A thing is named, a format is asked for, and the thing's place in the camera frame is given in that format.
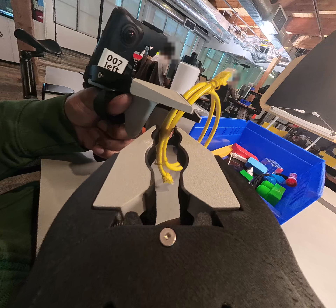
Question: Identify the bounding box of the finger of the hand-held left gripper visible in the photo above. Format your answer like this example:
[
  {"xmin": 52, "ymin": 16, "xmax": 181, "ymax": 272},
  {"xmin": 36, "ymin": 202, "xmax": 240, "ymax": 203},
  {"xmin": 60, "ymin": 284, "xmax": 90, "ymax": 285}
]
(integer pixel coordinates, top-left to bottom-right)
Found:
[
  {"xmin": 123, "ymin": 78, "xmax": 195, "ymax": 138},
  {"xmin": 157, "ymin": 103, "xmax": 202, "ymax": 123}
]

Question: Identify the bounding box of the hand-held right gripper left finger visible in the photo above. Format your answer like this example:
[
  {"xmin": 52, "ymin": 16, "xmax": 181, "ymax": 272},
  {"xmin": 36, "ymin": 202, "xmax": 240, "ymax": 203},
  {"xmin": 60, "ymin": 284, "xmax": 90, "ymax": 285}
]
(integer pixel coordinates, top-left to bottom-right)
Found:
[{"xmin": 92, "ymin": 125, "xmax": 159, "ymax": 225}]

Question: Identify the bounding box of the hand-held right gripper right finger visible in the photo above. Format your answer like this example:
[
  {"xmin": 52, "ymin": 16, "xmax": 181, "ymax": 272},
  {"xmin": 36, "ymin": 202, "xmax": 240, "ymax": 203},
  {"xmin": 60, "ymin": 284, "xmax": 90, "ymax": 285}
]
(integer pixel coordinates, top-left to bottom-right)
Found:
[{"xmin": 174, "ymin": 127, "xmax": 241, "ymax": 226}]

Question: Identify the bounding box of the yellow ethernet cable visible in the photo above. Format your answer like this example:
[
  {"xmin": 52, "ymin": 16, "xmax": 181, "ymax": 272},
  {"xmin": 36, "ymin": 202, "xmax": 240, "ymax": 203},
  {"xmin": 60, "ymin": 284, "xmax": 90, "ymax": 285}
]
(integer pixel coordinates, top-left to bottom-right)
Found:
[{"xmin": 155, "ymin": 68, "xmax": 237, "ymax": 184}]

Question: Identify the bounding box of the blue plastic bin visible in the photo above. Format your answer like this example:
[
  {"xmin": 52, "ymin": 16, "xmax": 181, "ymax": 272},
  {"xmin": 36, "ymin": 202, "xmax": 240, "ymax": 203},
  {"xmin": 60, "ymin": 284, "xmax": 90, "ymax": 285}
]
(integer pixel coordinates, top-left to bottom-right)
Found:
[{"xmin": 189, "ymin": 116, "xmax": 326, "ymax": 225}]

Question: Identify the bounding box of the person's left forearm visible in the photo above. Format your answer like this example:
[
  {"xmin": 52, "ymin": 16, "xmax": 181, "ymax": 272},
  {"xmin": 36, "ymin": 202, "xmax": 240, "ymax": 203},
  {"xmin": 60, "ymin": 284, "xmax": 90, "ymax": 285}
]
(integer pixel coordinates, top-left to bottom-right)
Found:
[{"xmin": 0, "ymin": 94, "xmax": 84, "ymax": 181}]

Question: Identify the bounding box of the person's left hand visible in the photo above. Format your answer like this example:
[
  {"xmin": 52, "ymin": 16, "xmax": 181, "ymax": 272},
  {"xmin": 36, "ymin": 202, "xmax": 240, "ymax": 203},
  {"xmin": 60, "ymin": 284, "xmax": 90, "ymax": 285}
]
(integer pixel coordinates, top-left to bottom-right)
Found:
[{"xmin": 64, "ymin": 87, "xmax": 137, "ymax": 162}]

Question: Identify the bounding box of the brown jacket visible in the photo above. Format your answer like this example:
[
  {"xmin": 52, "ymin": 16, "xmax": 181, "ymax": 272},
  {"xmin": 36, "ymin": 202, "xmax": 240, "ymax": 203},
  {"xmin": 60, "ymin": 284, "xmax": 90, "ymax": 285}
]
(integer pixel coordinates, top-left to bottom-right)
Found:
[{"xmin": 134, "ymin": 56, "xmax": 161, "ymax": 86}]

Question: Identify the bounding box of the yellow block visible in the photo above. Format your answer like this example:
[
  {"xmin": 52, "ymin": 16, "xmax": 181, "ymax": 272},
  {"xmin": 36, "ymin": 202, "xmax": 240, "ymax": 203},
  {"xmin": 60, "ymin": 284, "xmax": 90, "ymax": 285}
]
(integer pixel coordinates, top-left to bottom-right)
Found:
[{"xmin": 211, "ymin": 145, "xmax": 233, "ymax": 158}]

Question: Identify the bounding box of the white water bottle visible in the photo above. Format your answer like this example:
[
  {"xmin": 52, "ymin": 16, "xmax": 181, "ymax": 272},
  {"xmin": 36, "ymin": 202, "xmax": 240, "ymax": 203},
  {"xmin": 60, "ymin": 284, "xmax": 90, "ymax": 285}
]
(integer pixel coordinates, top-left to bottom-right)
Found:
[{"xmin": 170, "ymin": 52, "xmax": 202, "ymax": 96}]

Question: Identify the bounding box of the black monitor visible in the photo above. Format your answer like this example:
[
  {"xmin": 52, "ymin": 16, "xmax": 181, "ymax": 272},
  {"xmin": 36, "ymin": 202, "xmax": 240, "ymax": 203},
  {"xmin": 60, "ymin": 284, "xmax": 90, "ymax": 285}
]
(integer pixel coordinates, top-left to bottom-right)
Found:
[{"xmin": 142, "ymin": 20, "xmax": 168, "ymax": 48}]

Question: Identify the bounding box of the red block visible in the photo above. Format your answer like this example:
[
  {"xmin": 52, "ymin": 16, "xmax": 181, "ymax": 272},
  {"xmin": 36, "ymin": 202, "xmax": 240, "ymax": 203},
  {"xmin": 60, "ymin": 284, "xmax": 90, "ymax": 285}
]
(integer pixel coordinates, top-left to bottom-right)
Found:
[{"xmin": 232, "ymin": 143, "xmax": 259, "ymax": 161}]

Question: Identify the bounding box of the light blue block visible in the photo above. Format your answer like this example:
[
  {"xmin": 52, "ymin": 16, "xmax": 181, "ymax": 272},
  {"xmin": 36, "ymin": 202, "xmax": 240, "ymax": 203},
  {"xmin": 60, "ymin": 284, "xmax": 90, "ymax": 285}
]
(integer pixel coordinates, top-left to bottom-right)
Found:
[{"xmin": 245, "ymin": 157, "xmax": 268, "ymax": 176}]

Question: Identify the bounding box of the bright green toy brick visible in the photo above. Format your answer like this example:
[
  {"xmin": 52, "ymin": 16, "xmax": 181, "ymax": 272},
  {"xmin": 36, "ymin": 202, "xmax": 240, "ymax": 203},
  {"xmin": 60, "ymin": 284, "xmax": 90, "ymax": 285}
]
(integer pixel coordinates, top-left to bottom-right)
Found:
[{"xmin": 256, "ymin": 180, "xmax": 286, "ymax": 207}]

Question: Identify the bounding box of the clear plastic cube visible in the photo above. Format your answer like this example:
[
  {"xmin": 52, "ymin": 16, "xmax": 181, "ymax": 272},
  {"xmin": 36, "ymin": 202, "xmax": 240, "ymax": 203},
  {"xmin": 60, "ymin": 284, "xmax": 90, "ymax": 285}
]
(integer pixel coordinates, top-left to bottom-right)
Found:
[{"xmin": 261, "ymin": 158, "xmax": 284, "ymax": 174}]

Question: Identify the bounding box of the black tripod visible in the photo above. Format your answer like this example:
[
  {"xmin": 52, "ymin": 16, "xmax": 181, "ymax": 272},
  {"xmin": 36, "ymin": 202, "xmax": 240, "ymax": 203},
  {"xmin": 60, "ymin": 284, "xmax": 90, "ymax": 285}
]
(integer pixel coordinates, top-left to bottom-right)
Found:
[{"xmin": 14, "ymin": 28, "xmax": 63, "ymax": 100}]

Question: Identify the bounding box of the yellow bin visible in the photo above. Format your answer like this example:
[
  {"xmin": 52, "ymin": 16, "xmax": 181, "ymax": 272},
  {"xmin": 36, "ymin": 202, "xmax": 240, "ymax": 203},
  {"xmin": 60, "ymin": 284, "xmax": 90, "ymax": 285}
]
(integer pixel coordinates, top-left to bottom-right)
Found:
[{"xmin": 262, "ymin": 122, "xmax": 289, "ymax": 138}]

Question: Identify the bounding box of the red fire extinguisher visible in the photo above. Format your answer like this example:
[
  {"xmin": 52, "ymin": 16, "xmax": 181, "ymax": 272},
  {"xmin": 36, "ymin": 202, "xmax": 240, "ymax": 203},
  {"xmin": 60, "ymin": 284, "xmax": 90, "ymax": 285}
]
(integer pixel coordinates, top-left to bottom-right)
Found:
[{"xmin": 29, "ymin": 0, "xmax": 44, "ymax": 23}]

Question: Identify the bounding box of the white recycling cabinet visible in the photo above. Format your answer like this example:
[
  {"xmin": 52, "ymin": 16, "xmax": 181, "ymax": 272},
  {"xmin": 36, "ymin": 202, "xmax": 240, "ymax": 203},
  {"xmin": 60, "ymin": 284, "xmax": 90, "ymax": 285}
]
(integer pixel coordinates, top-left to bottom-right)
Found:
[{"xmin": 0, "ymin": 15, "xmax": 20, "ymax": 64}]

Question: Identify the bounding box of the white board stand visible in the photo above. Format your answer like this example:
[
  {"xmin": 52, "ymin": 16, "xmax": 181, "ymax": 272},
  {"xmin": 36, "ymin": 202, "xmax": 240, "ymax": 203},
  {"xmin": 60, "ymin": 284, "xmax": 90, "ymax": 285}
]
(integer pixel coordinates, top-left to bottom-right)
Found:
[{"xmin": 265, "ymin": 106, "xmax": 336, "ymax": 151}]

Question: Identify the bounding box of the person's green sweater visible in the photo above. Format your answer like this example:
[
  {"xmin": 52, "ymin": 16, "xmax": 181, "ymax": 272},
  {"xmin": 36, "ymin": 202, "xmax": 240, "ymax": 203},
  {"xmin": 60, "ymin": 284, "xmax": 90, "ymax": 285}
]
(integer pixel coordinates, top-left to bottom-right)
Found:
[{"xmin": 0, "ymin": 182, "xmax": 40, "ymax": 308}]

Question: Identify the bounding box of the small white corded device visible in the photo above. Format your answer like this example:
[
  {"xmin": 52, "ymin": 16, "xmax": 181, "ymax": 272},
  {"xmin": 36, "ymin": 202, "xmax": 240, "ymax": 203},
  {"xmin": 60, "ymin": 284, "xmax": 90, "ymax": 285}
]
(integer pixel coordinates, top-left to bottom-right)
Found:
[{"xmin": 228, "ymin": 153, "xmax": 248, "ymax": 165}]

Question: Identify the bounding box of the wooden post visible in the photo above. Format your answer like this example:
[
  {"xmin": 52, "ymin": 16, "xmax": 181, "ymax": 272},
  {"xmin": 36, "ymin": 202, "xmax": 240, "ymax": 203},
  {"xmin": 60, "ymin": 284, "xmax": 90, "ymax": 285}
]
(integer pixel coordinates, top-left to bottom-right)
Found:
[{"xmin": 7, "ymin": 0, "xmax": 40, "ymax": 85}]

